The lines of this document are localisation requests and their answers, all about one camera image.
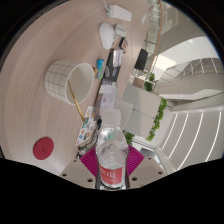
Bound flat round red coaster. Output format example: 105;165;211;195
32;136;55;161

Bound black chair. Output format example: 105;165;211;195
133;48;149;72

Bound white power strip cable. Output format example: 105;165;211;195
101;0;111;14

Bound dark red phone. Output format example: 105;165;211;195
118;36;129;54

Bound ceiling light strips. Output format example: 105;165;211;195
161;111;223;163

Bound clear red-labelled water bottle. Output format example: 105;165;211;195
95;109;130;191

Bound plant in white planter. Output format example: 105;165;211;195
146;71;157;83

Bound small teal tube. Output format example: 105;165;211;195
95;58;106;81

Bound tangled black cables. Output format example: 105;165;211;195
76;118;103;159

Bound small grey-white case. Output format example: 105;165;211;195
113;23;128;38

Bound black notebook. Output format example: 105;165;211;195
104;48;125;83

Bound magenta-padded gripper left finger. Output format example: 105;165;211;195
59;145;101;188

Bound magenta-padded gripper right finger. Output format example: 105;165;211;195
124;145;168;189

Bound plant in brown planter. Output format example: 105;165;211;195
132;75;155;93

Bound white power strip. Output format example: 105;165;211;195
106;4;133;23

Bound green plants atop cabinet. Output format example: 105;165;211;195
145;97;169;143

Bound white printed booklet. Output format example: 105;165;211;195
94;78;119;116

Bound gold stirring stick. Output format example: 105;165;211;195
67;79;87;123

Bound white grid-pattern mug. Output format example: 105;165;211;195
43;59;96;107

